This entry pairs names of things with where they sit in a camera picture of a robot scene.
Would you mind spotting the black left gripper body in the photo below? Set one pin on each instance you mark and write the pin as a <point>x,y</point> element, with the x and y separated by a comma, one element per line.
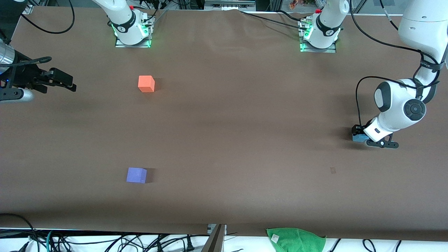
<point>357,130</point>

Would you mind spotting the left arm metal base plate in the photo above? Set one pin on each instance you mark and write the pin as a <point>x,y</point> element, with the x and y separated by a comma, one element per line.
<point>318,50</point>

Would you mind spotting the light blue foam block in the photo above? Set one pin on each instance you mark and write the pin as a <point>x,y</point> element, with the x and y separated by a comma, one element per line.
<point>358,138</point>

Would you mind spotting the orange foam block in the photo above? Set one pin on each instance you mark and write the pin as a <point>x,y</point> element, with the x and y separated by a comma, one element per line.
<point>146,84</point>

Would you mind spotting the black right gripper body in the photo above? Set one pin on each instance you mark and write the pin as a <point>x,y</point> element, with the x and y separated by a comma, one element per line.
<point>23,76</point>

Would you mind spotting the aluminium frame profile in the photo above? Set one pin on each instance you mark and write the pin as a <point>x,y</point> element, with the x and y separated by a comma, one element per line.
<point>229,4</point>

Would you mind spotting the purple foam block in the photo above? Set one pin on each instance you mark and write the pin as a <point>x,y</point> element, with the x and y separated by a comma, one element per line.
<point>135,175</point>

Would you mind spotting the brown table cover sheet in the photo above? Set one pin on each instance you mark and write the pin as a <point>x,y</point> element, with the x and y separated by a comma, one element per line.
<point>224,157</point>

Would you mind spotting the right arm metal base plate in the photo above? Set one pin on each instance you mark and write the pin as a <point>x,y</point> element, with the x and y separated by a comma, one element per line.
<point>133,44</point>

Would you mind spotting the green microfiber cloth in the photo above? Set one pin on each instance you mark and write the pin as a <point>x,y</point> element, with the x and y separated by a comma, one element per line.
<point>295,240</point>

